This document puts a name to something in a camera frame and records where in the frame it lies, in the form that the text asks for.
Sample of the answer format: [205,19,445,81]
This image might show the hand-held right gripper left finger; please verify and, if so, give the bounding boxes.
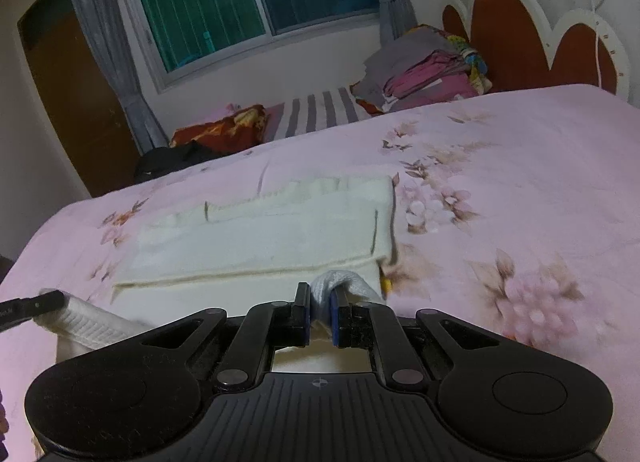
[140,283,312,389]

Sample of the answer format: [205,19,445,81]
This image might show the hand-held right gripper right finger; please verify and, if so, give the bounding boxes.
[330,288,503,389]

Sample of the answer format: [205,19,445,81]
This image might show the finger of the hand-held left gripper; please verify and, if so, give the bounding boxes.
[0,290,67,330]

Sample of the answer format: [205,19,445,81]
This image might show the white knitted sweater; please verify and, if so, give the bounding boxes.
[37,174,401,378]

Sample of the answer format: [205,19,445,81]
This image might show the stack of folded clothes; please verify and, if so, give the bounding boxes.
[350,24,493,115]

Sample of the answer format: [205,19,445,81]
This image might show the black cloth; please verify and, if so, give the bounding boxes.
[132,141,223,180]

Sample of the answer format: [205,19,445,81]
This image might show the red patterned blanket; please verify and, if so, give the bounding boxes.
[170,104,268,153]

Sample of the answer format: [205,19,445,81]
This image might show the grey striped pillow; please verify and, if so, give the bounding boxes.
[267,87,373,140]

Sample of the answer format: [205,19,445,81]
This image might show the brown wooden door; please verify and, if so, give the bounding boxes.
[17,0,141,198]

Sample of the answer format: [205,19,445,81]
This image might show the pink floral bed sheet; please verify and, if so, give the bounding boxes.
[0,83,640,462]

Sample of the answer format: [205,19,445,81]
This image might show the sliding glass window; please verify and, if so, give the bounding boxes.
[112,0,383,88]

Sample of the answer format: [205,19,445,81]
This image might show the red and white headboard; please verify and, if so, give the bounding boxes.
[442,0,631,103]

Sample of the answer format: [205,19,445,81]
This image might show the white cable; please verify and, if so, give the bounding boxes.
[575,0,618,88]

